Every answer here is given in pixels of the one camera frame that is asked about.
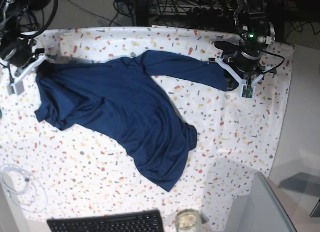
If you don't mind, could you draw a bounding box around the glass jar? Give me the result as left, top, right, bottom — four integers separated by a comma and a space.
175, 209, 203, 232

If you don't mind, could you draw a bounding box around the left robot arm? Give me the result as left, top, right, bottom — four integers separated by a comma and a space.
214, 0, 276, 78

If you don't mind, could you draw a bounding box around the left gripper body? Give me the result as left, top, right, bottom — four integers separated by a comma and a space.
223, 49, 262, 76

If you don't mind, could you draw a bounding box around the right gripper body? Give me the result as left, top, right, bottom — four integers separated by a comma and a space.
0, 38, 33, 67

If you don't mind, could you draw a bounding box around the black power strip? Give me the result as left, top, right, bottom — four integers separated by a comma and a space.
149, 1, 224, 16

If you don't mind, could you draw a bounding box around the blue t-shirt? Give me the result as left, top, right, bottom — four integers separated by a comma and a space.
34, 49, 240, 192

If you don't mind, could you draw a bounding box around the black keyboard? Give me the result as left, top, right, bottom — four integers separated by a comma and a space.
47, 210, 164, 232

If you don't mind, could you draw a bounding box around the grey monitor edge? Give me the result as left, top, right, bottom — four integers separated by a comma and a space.
225, 172, 297, 232

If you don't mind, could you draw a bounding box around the coiled white cable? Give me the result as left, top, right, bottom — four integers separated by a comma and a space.
0, 164, 49, 214

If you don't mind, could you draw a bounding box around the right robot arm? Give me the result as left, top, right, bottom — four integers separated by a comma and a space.
0, 0, 59, 67

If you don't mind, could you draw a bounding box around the terrazzo patterned tablecloth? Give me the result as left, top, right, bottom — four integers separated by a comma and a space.
0, 26, 295, 231

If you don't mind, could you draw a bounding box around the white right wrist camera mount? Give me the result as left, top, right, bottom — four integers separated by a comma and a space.
7, 48, 57, 96

